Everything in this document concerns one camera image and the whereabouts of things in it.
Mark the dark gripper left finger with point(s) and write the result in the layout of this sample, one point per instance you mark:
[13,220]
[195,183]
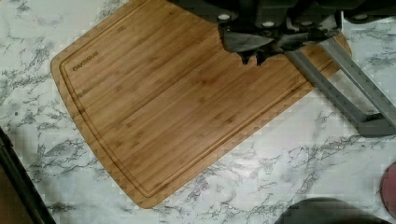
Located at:
[238,41]

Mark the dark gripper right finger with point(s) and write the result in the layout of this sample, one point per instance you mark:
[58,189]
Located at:
[296,41]

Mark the glass oven door with handle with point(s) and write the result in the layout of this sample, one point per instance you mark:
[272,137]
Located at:
[360,98]

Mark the bamboo cutting board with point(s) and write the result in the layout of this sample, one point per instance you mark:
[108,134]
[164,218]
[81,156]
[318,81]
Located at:
[158,99]

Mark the purple toy fruit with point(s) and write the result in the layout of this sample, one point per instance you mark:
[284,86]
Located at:
[324,210]

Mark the pink toy fruit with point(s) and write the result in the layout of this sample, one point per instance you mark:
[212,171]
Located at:
[388,189]

